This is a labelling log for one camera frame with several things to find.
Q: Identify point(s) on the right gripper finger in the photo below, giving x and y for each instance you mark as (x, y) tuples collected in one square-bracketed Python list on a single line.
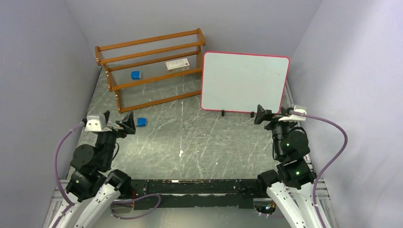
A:
[(262, 114), (286, 111)]

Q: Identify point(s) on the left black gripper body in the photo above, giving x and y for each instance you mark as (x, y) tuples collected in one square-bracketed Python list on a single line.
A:
[(120, 131)]

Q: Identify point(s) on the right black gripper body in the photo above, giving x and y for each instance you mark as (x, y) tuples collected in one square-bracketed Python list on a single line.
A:
[(275, 125)]

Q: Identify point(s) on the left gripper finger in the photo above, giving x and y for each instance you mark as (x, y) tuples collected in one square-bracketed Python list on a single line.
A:
[(127, 124), (105, 117)]

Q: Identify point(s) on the pink-framed whiteboard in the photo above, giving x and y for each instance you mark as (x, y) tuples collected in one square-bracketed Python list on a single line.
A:
[(239, 82)]

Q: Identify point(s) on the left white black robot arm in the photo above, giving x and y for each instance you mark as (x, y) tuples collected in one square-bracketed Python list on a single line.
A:
[(93, 186)]

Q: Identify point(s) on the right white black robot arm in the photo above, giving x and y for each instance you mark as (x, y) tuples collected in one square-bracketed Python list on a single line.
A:
[(292, 186)]

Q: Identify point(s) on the blue eraser on table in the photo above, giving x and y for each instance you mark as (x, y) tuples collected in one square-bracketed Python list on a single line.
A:
[(141, 122)]

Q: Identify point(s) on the blue eraser on shelf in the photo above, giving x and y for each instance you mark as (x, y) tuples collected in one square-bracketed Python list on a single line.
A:
[(136, 75)]

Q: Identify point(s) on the wooden three-tier shelf rack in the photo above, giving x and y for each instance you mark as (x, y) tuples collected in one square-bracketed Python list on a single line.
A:
[(149, 55)]

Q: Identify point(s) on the white red marker box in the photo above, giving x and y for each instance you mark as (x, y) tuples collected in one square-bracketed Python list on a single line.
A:
[(177, 65)]

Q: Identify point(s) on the wire whiteboard stand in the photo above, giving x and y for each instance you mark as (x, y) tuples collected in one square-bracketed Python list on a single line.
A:
[(223, 112)]

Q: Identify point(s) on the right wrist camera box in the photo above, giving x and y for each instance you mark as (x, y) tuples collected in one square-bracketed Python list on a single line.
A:
[(298, 114)]

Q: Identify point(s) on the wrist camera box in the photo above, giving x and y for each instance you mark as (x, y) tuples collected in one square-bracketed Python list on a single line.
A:
[(298, 114), (93, 123)]

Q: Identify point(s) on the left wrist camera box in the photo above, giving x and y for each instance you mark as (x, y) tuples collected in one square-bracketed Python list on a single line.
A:
[(93, 123)]

